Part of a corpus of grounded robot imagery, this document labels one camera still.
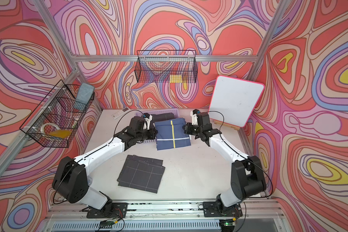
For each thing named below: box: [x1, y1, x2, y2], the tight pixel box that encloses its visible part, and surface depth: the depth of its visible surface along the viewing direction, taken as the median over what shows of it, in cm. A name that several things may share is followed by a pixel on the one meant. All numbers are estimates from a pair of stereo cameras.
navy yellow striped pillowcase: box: [154, 117, 191, 151], surface depth 88 cm
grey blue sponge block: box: [75, 82, 95, 105], surface depth 83 cm
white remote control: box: [112, 106, 131, 120], surface depth 117 cm
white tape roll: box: [40, 122, 61, 135], surface depth 68 cm
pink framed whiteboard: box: [208, 75, 266, 128], surface depth 90 cm
